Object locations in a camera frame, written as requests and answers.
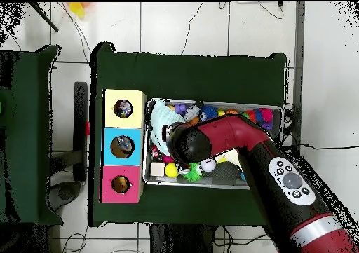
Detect small wooden cube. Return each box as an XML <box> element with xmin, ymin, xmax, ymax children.
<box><xmin>150</xmin><ymin>161</ymin><xmax>166</xmax><ymax>177</ymax></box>

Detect multicolour cartoon print cloth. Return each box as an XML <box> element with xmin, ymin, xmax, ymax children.
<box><xmin>114</xmin><ymin>100</ymin><xmax>133</xmax><ymax>118</ymax></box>

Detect black chair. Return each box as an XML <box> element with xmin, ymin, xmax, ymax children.
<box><xmin>49</xmin><ymin>81</ymin><xmax>90</xmax><ymax>212</ymax></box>

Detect shallow clear mesh bin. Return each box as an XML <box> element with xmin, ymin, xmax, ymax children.
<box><xmin>142</xmin><ymin>98</ymin><xmax>283</xmax><ymax>192</ymax></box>

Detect clear plastic packet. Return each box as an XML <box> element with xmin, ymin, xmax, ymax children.
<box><xmin>114</xmin><ymin>137</ymin><xmax>134</xmax><ymax>156</ymax></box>

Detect pink spiky ball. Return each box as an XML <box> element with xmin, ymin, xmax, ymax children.
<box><xmin>257</xmin><ymin>108</ymin><xmax>275</xmax><ymax>124</ymax></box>

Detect black cable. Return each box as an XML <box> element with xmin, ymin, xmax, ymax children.
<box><xmin>282</xmin><ymin>102</ymin><xmax>359</xmax><ymax>158</ymax></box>
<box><xmin>180</xmin><ymin>1</ymin><xmax>205</xmax><ymax>56</ymax></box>

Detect black rod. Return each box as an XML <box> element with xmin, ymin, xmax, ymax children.
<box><xmin>27</xmin><ymin>2</ymin><xmax>60</xmax><ymax>32</ymax></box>

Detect green cloth side table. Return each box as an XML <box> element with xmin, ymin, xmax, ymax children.
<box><xmin>0</xmin><ymin>44</ymin><xmax>62</xmax><ymax>226</ymax></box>

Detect mint green cloth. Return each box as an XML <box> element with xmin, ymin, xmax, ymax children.
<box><xmin>149</xmin><ymin>98</ymin><xmax>182</xmax><ymax>156</ymax></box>

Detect cream yellow cloth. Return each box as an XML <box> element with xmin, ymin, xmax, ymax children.
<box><xmin>217</xmin><ymin>149</ymin><xmax>243</xmax><ymax>167</ymax></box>

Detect yellow rubber duck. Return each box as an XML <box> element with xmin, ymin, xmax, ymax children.
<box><xmin>113</xmin><ymin>177</ymin><xmax>130</xmax><ymax>193</ymax></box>

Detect yellow ball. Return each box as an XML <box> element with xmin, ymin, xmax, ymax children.
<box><xmin>164</xmin><ymin>163</ymin><xmax>180</xmax><ymax>179</ymax></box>

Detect white toy baseball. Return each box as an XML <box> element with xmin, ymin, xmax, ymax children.
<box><xmin>201</xmin><ymin>158</ymin><xmax>217</xmax><ymax>172</ymax></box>

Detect wooden box with three holes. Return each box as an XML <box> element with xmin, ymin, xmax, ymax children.
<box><xmin>100</xmin><ymin>88</ymin><xmax>147</xmax><ymax>205</ymax></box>

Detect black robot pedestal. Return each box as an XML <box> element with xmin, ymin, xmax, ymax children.
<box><xmin>148</xmin><ymin>224</ymin><xmax>221</xmax><ymax>253</ymax></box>

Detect grey metal beam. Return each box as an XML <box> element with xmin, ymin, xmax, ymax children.
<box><xmin>287</xmin><ymin>1</ymin><xmax>306</xmax><ymax>164</ymax></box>

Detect yellow floor object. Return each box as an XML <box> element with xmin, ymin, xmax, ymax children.
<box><xmin>68</xmin><ymin>2</ymin><xmax>88</xmax><ymax>18</ymax></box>

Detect green spiky ball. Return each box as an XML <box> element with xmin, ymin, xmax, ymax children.
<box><xmin>184</xmin><ymin>163</ymin><xmax>203</xmax><ymax>184</ymax></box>

